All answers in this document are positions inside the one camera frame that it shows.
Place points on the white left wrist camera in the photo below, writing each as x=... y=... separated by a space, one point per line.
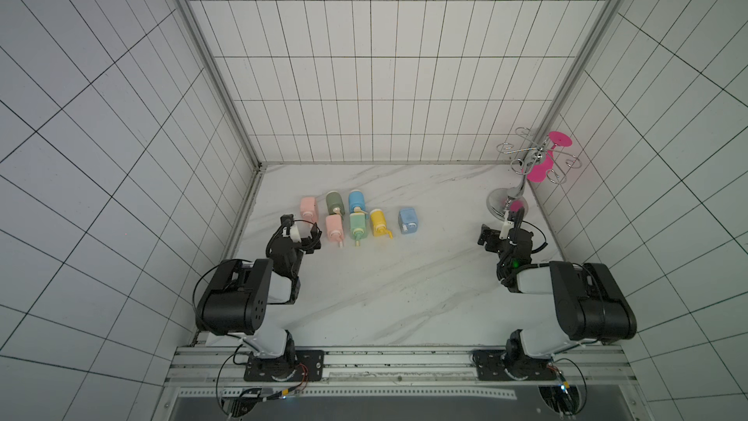
x=289 y=229

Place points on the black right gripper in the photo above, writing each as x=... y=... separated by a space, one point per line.
x=500 y=240

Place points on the yellow pencil sharpener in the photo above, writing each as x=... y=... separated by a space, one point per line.
x=379 y=226

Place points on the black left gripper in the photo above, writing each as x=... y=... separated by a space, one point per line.
x=306 y=241

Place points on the magenta plastic goblet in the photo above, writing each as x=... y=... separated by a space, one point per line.
x=544 y=161

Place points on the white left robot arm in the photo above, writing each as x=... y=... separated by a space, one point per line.
x=231 y=309

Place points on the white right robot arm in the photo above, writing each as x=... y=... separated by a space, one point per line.
x=589 y=306

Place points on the mint green pencil sharpener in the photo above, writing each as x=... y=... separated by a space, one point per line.
x=358 y=226

